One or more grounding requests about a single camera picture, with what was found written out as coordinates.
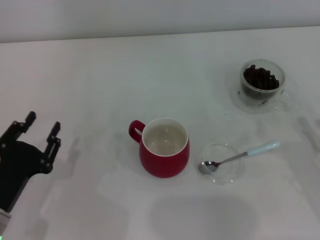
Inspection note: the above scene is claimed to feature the clear glass cup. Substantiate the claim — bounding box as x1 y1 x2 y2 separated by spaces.
239 58 296 111

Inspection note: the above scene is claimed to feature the coffee beans pile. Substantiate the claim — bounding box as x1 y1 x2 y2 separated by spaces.
241 64 281 100

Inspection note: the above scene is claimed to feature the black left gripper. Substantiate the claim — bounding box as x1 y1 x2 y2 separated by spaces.
0 111 62 213

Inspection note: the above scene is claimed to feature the clean clear glass saucer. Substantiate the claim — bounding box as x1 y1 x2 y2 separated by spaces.
194 141 244 186

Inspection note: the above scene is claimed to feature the blue handled metal spoon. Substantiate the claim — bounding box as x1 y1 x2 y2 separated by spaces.
198 140 281 175

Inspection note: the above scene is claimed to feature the glass saucer with bean crumbs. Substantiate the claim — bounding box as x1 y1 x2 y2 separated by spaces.
229 79 296 115

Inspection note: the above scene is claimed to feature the red ceramic mug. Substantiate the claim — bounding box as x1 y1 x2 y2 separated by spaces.
128 116 190 179

